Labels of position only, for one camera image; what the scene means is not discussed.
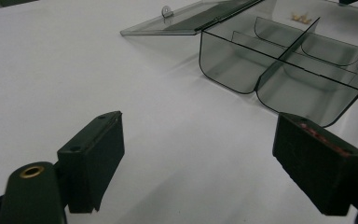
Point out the clear smoky plastic compartment box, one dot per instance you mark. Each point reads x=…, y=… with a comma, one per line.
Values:
x=279, y=59

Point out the small gold earring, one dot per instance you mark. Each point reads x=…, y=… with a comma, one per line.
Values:
x=306, y=20
x=296, y=16

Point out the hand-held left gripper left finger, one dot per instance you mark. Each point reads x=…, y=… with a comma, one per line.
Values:
x=88, y=161

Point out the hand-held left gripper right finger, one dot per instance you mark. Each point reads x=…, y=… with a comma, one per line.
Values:
x=317, y=165

